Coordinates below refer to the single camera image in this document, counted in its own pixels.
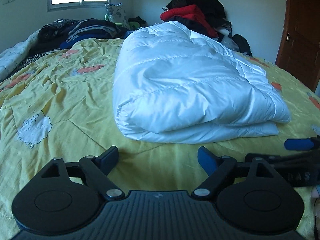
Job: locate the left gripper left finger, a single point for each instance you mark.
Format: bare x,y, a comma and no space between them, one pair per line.
96,170

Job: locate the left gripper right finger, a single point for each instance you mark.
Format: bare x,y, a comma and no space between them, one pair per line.
219,171

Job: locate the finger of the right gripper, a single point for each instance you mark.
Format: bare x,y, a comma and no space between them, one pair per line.
300,144

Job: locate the white quilted down jacket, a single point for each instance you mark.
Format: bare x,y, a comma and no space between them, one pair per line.
175,85

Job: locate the dark folded clothes stack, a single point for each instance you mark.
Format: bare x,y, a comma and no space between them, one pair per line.
63,34

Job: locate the person's right hand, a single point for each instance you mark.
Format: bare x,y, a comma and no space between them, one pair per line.
315,193

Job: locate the yellow cartoon bed quilt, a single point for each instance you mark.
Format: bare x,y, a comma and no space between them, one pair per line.
61,106

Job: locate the brown wooden door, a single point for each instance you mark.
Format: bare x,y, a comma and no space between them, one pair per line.
298,52

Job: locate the white patterned bed sheet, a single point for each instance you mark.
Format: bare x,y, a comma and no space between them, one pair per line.
11,57

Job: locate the green plastic stool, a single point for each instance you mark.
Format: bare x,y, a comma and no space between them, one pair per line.
135,23

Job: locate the black garment on pile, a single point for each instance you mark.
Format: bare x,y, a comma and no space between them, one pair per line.
213,11

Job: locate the patterned fabric bag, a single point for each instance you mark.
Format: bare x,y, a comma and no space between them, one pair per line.
115,13

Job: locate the red jacket on pile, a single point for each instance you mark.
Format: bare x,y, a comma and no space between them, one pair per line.
192,17

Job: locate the black bag by wall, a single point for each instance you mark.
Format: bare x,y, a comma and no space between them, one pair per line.
243,45

